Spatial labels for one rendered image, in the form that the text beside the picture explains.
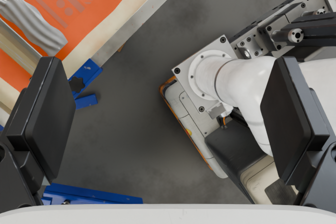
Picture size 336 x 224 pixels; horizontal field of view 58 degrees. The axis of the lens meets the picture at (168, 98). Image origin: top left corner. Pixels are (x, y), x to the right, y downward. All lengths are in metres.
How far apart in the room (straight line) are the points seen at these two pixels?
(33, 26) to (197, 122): 1.07
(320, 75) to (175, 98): 1.30
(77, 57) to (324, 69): 0.69
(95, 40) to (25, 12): 0.20
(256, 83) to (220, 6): 1.54
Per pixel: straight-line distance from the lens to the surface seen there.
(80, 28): 0.92
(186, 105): 1.67
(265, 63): 0.49
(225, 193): 2.26
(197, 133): 1.73
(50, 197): 0.99
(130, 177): 2.06
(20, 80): 0.95
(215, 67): 0.64
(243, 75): 0.49
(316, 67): 0.42
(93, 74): 0.87
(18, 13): 0.94
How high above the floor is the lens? 1.87
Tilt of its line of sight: 76 degrees down
